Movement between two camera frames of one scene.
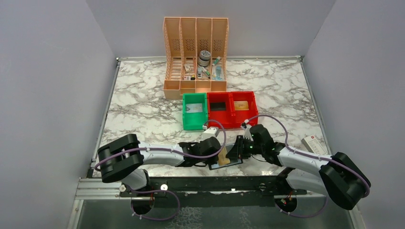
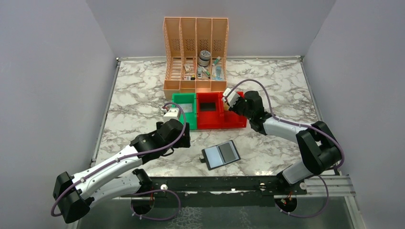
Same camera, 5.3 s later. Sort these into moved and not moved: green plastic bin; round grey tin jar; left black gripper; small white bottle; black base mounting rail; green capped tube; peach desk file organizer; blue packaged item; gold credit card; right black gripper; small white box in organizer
Moved: gold credit card; green plastic bin; left black gripper; right black gripper
Not moved: blue packaged item; black base mounting rail; small white box in organizer; round grey tin jar; green capped tube; peach desk file organizer; small white bottle
